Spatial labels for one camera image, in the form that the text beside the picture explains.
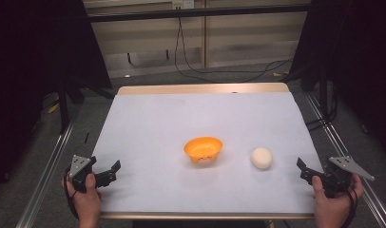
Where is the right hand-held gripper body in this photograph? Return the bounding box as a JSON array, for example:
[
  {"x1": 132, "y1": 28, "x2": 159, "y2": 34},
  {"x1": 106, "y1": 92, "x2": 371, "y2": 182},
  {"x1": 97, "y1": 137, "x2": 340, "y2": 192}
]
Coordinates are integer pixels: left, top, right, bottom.
[{"x1": 318, "y1": 155, "x2": 376, "y2": 200}]

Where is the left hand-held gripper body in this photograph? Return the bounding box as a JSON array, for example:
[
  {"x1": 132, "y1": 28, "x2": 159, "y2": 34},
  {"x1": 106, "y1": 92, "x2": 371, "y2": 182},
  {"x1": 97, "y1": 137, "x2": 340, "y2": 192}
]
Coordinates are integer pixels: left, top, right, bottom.
[{"x1": 68, "y1": 154, "x2": 102, "y2": 194}]

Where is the white steamed bun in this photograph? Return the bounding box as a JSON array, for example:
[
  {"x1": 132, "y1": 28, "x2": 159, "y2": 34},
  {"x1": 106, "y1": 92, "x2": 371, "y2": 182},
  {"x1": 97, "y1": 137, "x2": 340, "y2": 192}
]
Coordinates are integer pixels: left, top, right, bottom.
[{"x1": 250, "y1": 146, "x2": 274, "y2": 170}]

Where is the orange bowl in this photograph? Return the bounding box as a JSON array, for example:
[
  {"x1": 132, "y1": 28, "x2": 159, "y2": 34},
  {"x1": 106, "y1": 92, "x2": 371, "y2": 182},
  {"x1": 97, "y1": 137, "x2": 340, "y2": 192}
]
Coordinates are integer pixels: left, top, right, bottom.
[{"x1": 183, "y1": 136, "x2": 223, "y2": 164}]

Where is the person's left hand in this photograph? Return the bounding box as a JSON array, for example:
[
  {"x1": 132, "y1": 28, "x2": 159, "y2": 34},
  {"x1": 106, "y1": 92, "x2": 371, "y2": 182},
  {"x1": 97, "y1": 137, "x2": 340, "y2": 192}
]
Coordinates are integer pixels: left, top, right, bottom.
[{"x1": 61, "y1": 172, "x2": 103, "y2": 228}]

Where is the person's right hand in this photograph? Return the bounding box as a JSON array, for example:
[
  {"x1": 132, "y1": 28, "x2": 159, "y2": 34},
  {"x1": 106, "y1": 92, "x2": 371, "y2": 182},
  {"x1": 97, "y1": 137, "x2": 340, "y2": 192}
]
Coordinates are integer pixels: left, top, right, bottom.
[{"x1": 311, "y1": 173, "x2": 364, "y2": 228}]

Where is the black metal stand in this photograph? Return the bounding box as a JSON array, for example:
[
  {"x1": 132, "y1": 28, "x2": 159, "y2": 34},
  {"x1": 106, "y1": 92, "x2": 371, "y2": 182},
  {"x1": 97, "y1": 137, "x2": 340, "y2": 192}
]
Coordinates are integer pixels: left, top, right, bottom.
[
  {"x1": 299, "y1": 63, "x2": 339, "y2": 131},
  {"x1": 56, "y1": 74, "x2": 85, "y2": 135}
]

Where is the white table mat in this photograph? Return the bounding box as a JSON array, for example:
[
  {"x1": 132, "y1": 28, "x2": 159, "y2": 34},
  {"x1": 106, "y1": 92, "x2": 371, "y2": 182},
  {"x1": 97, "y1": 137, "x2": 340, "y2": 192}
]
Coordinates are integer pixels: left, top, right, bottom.
[{"x1": 91, "y1": 91, "x2": 323, "y2": 215}]

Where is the black curtain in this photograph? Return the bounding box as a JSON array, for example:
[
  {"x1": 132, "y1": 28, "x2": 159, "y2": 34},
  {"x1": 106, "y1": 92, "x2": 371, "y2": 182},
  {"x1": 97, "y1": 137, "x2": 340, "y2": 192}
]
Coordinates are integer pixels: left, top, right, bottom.
[
  {"x1": 289, "y1": 0, "x2": 386, "y2": 160},
  {"x1": 0, "y1": 0, "x2": 113, "y2": 198}
]

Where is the black horizontal bar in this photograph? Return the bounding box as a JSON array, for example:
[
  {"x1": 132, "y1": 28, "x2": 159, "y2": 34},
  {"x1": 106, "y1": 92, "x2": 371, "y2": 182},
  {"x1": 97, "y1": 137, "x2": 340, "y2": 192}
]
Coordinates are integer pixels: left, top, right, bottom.
[{"x1": 86, "y1": 4, "x2": 311, "y2": 24}]

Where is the aluminium rail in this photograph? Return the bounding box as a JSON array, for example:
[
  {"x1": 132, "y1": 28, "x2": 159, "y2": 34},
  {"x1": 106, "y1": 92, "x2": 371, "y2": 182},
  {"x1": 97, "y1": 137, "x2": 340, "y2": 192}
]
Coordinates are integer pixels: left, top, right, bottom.
[
  {"x1": 305, "y1": 93, "x2": 386, "y2": 228},
  {"x1": 15, "y1": 104, "x2": 83, "y2": 228}
]

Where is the black cable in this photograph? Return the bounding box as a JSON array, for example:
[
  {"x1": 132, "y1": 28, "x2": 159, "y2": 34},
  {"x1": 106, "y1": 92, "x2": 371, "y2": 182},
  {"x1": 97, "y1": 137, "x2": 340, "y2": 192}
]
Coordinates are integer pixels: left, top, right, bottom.
[
  {"x1": 63, "y1": 169, "x2": 80, "y2": 220},
  {"x1": 174, "y1": 17, "x2": 294, "y2": 84},
  {"x1": 343, "y1": 185, "x2": 359, "y2": 228}
]

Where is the wall power socket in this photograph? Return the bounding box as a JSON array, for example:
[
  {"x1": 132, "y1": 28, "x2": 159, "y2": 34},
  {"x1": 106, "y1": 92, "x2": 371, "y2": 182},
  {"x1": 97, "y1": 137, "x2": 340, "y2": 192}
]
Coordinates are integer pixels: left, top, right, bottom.
[{"x1": 171, "y1": 0, "x2": 195, "y2": 10}]

